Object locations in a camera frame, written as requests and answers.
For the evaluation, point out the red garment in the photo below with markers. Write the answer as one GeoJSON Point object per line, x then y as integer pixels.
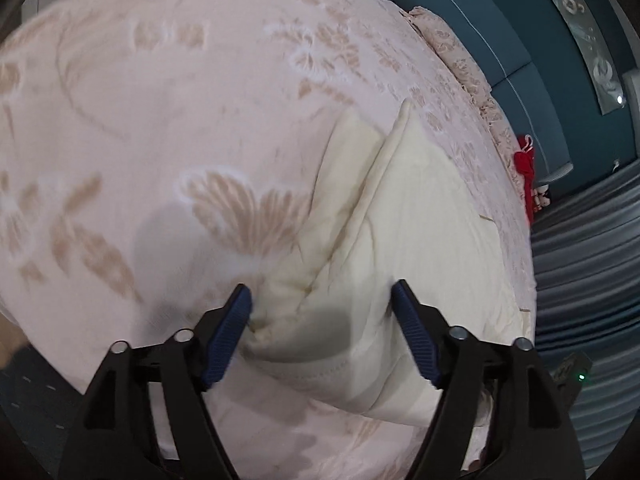
{"type": "Point", "coordinates": [524, 165]}

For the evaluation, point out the floral wall picture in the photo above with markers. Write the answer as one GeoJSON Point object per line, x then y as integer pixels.
{"type": "Point", "coordinates": [575, 25]}

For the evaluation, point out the blue-grey nightstand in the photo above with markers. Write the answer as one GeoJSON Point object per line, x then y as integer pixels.
{"type": "Point", "coordinates": [557, 172]}

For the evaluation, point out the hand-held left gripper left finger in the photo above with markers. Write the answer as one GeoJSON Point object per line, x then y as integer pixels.
{"type": "Point", "coordinates": [227, 337]}

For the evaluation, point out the cream quilted jacket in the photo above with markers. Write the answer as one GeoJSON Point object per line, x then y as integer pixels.
{"type": "Point", "coordinates": [425, 220]}

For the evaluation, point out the blue padded headboard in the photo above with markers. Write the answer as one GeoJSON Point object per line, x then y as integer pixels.
{"type": "Point", "coordinates": [500, 25]}

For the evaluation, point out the grey curtain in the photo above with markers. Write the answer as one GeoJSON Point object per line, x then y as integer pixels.
{"type": "Point", "coordinates": [590, 285]}

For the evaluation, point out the pink floral bedspread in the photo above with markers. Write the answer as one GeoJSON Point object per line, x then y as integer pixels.
{"type": "Point", "coordinates": [150, 110]}

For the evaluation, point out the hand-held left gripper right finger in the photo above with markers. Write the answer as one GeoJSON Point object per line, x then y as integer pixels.
{"type": "Point", "coordinates": [417, 337]}

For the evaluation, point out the plush dolls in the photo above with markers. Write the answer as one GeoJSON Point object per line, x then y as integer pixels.
{"type": "Point", "coordinates": [542, 197]}

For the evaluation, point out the pink floral pillow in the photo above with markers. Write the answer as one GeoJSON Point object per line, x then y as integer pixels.
{"type": "Point", "coordinates": [500, 130]}
{"type": "Point", "coordinates": [450, 55]}

